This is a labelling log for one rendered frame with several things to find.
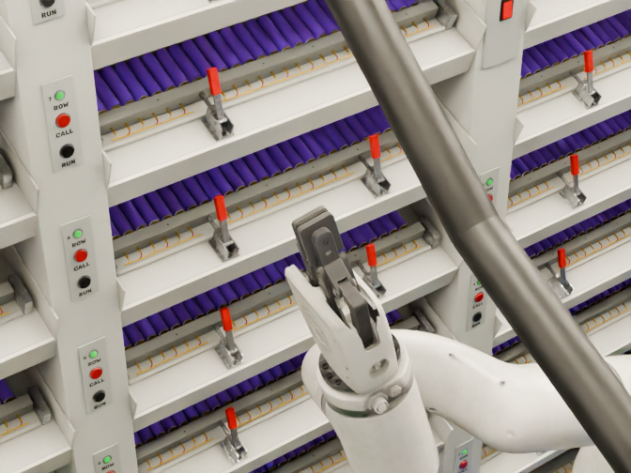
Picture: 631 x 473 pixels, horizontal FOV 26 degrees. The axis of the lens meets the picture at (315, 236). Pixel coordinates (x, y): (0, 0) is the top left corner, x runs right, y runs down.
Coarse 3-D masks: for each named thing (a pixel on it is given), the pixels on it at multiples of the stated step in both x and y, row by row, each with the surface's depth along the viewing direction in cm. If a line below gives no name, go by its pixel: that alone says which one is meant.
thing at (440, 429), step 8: (432, 416) 246; (432, 424) 247; (440, 424) 245; (448, 424) 243; (432, 432) 247; (440, 432) 246; (448, 432) 243; (440, 440) 246; (440, 448) 247; (336, 456) 240; (344, 456) 240; (320, 464) 238; (328, 464) 239; (336, 464) 239; (304, 472) 237; (312, 472) 237; (320, 472) 238; (336, 472) 238; (344, 472) 238; (352, 472) 239
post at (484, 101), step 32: (480, 0) 193; (480, 64) 200; (512, 64) 204; (448, 96) 208; (480, 96) 204; (512, 96) 208; (480, 128) 207; (512, 128) 212; (480, 160) 211; (448, 288) 227; (448, 320) 231; (448, 448) 248; (480, 448) 254
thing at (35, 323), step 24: (0, 264) 183; (24, 264) 177; (0, 288) 178; (24, 288) 178; (0, 312) 178; (24, 312) 178; (48, 312) 175; (0, 336) 176; (24, 336) 177; (48, 336) 178; (0, 360) 174; (24, 360) 177
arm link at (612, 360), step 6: (606, 360) 141; (612, 360) 141; (618, 360) 141; (624, 360) 141; (630, 360) 142; (612, 366) 140; (618, 366) 140; (624, 366) 140; (630, 366) 141; (618, 372) 139; (624, 372) 139; (630, 372) 140; (624, 378) 139; (630, 378) 139; (624, 384) 138; (630, 384) 139; (630, 390) 138
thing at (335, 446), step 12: (324, 444) 238; (336, 444) 239; (300, 456) 236; (312, 456) 236; (324, 456) 238; (276, 468) 234; (288, 468) 234; (300, 468) 235; (312, 468) 236; (324, 468) 237
